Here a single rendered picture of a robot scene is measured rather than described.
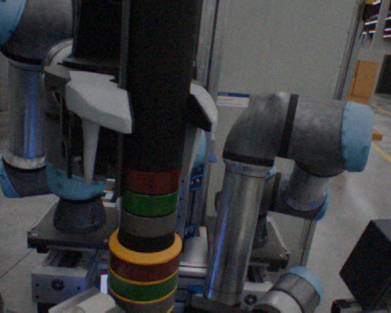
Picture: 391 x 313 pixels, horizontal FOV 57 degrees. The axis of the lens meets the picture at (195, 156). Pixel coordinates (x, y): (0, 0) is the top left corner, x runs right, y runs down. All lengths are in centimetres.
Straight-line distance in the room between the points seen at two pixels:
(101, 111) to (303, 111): 48
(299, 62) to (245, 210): 174
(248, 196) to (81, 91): 49
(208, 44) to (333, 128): 58
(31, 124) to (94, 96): 71
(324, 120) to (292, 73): 169
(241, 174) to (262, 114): 11
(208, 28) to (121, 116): 94
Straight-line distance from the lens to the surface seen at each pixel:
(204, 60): 109
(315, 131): 61
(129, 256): 21
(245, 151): 62
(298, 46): 230
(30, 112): 87
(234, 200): 64
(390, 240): 87
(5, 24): 76
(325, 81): 243
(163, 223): 20
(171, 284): 22
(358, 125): 62
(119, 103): 17
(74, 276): 99
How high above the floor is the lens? 159
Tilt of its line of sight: 18 degrees down
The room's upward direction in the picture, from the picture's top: 7 degrees clockwise
